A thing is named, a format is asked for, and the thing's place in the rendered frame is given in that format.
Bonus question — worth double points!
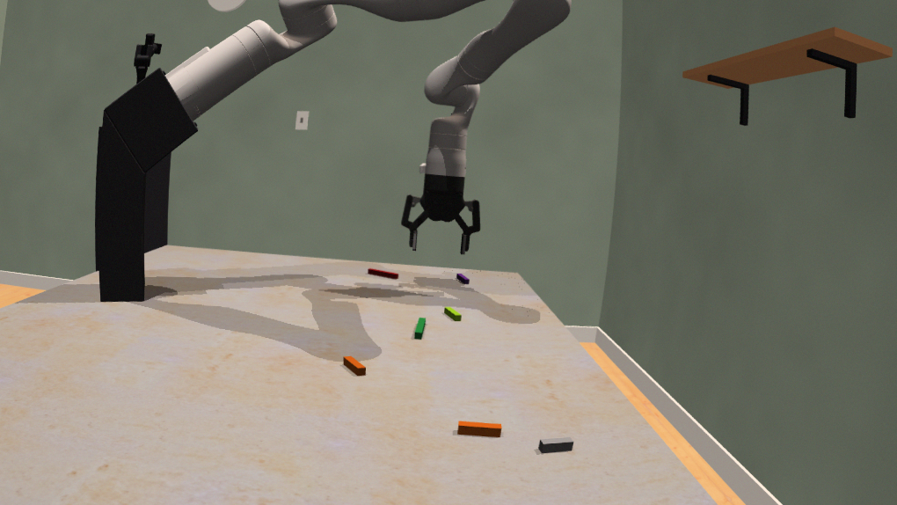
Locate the orange rod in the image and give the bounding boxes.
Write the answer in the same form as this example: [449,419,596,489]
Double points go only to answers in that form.
[457,421,501,437]
[344,356,366,376]

